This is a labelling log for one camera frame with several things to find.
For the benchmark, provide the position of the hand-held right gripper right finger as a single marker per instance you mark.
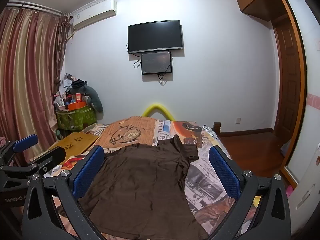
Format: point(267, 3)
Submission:
point(225, 172)

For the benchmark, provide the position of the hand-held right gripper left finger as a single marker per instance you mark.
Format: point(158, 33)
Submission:
point(87, 172)

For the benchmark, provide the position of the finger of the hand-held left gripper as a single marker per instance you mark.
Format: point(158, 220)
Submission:
point(25, 142)
point(53, 156)

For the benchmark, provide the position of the brown T-shirt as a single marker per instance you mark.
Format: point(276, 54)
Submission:
point(140, 180)

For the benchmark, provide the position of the printed blanket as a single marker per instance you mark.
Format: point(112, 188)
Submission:
point(207, 180)

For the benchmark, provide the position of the bamboo lap desk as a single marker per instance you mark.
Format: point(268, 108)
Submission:
point(75, 140)

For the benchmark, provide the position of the wooden bedpost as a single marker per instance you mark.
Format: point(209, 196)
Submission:
point(217, 128)

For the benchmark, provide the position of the green storage bag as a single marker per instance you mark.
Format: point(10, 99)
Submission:
point(77, 117)

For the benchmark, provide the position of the orange box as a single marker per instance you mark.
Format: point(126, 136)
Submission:
point(77, 105)

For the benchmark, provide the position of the small red box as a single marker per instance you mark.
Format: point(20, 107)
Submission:
point(79, 97)

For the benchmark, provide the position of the blue-grey cloth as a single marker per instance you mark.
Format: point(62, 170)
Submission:
point(286, 150)

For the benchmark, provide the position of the pink object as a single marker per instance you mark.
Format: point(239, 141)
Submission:
point(289, 192)

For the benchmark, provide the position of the striped red curtain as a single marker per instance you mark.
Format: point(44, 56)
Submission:
point(30, 67)

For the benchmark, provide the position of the yellow foam tube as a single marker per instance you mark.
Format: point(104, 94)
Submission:
point(157, 105)

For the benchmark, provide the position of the wooden door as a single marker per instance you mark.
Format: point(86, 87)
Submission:
point(287, 80)

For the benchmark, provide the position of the sliding wardrobe door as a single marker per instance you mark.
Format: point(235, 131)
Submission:
point(310, 80)

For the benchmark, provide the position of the white air conditioner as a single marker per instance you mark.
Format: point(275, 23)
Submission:
point(95, 12)

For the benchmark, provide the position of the white wall outlet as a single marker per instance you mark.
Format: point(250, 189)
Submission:
point(238, 121)

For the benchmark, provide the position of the small black wall monitor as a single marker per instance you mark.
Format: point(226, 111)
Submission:
point(156, 62)

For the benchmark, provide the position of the white curtain rail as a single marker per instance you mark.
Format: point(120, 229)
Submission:
point(32, 7)

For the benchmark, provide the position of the black wall television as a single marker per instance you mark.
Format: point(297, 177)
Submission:
point(155, 36)

